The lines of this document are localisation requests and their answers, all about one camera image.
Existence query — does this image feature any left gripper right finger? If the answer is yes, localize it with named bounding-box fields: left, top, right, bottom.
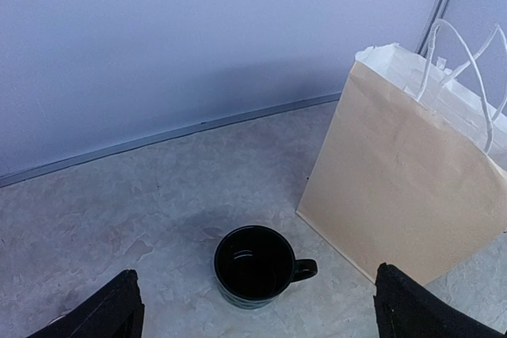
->
left=373, top=263, right=505, bottom=337

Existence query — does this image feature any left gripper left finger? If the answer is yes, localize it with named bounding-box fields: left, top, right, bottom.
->
left=32, top=269, right=145, bottom=338

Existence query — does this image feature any brown paper bag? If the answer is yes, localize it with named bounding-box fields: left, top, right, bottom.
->
left=296, top=44, right=506, bottom=284

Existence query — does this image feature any dark green mug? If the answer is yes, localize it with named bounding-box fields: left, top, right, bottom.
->
left=214, top=225, right=318, bottom=310

